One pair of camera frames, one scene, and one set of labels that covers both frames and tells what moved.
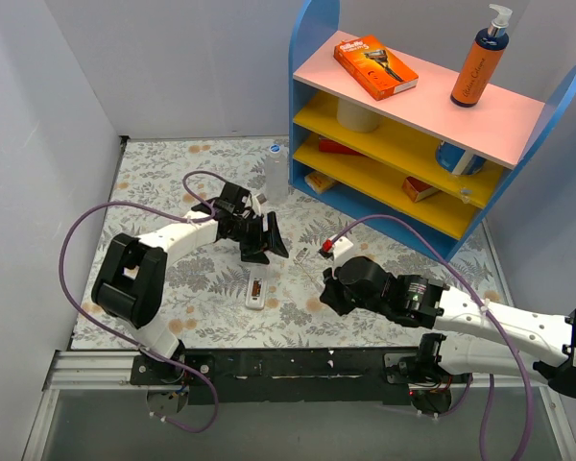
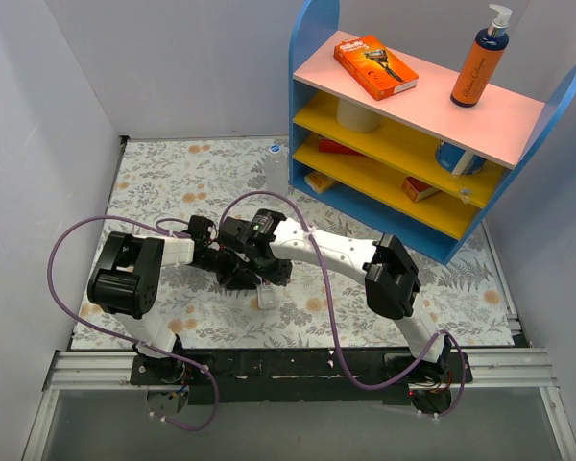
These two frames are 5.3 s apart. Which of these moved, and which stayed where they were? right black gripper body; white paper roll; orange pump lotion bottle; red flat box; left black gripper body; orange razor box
Moved: right black gripper body; left black gripper body
Stayed: red flat box; orange pump lotion bottle; orange razor box; white paper roll
